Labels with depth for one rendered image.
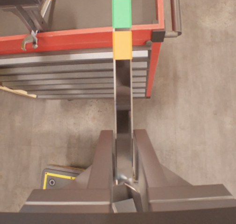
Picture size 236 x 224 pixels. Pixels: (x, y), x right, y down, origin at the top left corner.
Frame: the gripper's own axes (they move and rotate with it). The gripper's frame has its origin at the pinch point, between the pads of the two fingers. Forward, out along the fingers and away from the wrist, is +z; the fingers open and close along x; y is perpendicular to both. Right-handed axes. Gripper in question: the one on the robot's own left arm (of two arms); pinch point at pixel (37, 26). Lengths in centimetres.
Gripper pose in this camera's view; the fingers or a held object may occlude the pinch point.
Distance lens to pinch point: 51.6
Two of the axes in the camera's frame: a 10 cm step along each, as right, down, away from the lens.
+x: -9.8, -0.9, 1.5
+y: 1.4, -9.3, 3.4
